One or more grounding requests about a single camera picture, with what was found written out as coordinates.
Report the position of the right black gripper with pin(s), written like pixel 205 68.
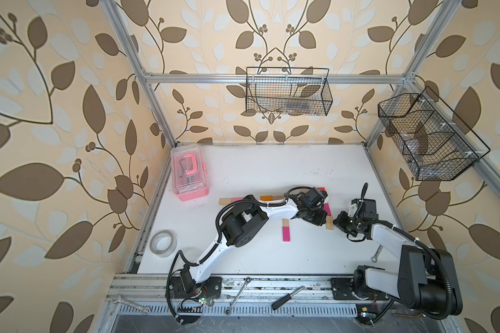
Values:
pixel 339 222

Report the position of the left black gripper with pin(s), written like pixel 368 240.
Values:
pixel 321 220

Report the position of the small natural wood block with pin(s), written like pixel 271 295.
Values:
pixel 329 223

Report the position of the magenta block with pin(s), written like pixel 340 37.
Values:
pixel 286 234
pixel 327 209

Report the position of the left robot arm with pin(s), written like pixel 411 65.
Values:
pixel 236 225

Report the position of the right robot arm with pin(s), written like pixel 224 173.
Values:
pixel 426 279

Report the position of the silver wrench on table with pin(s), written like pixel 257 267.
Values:
pixel 375 257

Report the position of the pink plastic storage box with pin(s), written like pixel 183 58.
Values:
pixel 190 180

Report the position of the clear tape roll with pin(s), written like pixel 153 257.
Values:
pixel 163 243

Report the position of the silver wrench bottom left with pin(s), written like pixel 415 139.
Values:
pixel 143 309

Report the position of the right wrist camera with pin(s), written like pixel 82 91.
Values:
pixel 352 209

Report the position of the black handled screwdriver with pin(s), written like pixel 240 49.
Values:
pixel 286 298

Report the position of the right black wire basket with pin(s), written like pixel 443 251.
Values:
pixel 436 143

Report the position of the black wire basket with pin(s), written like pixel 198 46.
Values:
pixel 293 91
pixel 436 143

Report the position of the back black wire basket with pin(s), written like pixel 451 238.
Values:
pixel 293 91

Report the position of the silver wrench on rail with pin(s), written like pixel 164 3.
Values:
pixel 243 288

